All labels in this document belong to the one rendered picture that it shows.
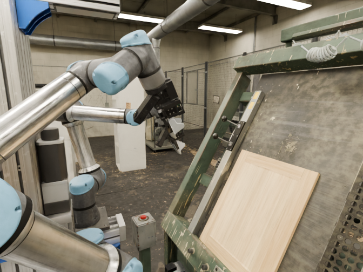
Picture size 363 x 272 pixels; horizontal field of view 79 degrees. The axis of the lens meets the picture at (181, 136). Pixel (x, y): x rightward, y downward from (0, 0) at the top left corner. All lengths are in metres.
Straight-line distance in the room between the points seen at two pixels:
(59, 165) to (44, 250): 0.45
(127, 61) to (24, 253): 0.44
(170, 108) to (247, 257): 0.77
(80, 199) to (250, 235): 0.83
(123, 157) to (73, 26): 5.77
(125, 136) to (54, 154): 3.97
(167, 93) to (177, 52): 9.39
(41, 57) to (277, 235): 8.84
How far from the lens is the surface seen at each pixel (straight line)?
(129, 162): 4.99
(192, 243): 1.36
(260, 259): 1.13
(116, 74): 0.55
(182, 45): 10.21
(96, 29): 9.38
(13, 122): 0.58
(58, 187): 0.95
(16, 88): 0.81
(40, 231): 0.50
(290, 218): 1.08
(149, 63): 0.63
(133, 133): 4.85
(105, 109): 1.09
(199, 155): 1.52
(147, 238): 1.49
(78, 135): 1.30
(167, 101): 0.70
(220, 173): 1.34
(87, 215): 1.26
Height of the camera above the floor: 1.70
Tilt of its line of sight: 11 degrees down
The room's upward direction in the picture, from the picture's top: straight up
